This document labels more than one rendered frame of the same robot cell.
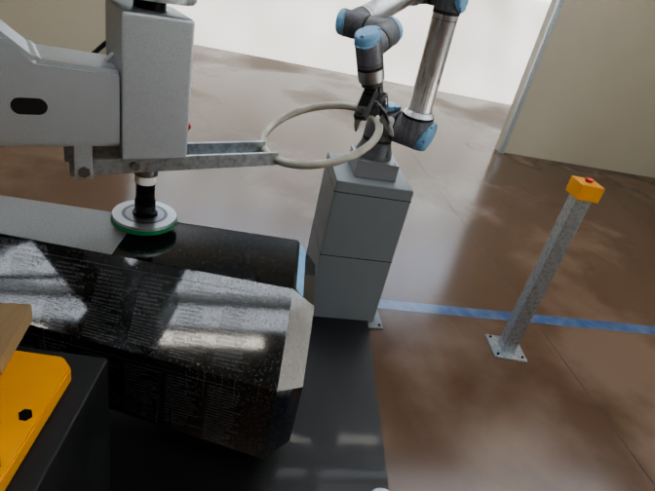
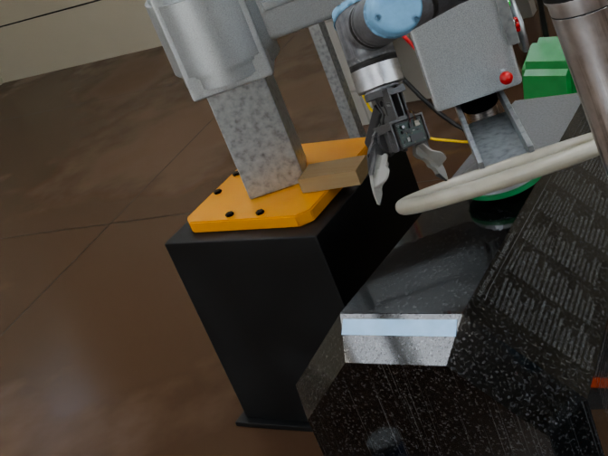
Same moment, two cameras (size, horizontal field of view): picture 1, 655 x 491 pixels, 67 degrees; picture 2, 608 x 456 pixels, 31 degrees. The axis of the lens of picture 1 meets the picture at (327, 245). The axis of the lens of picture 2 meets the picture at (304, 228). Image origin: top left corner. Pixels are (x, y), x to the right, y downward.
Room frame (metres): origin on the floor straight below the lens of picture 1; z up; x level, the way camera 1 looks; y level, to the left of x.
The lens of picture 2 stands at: (3.01, -1.49, 2.09)
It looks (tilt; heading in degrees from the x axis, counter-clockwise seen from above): 25 degrees down; 137
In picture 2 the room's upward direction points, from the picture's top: 22 degrees counter-clockwise
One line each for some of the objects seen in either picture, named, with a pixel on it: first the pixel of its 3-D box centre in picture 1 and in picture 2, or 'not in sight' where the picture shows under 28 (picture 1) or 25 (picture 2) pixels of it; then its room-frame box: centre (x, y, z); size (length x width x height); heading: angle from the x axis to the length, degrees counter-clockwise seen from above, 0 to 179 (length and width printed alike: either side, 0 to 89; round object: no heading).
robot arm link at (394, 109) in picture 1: (383, 120); not in sight; (2.47, -0.13, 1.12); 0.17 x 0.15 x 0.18; 66
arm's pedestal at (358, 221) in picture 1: (351, 240); not in sight; (2.48, -0.12, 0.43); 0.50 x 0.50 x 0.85; 13
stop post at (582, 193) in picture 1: (543, 273); not in sight; (2.39, -1.17, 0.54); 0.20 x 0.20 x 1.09; 7
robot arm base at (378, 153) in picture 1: (375, 145); not in sight; (2.48, -0.12, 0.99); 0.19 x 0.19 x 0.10
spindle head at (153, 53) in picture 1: (120, 85); (447, 4); (1.45, 0.71, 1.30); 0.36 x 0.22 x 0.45; 128
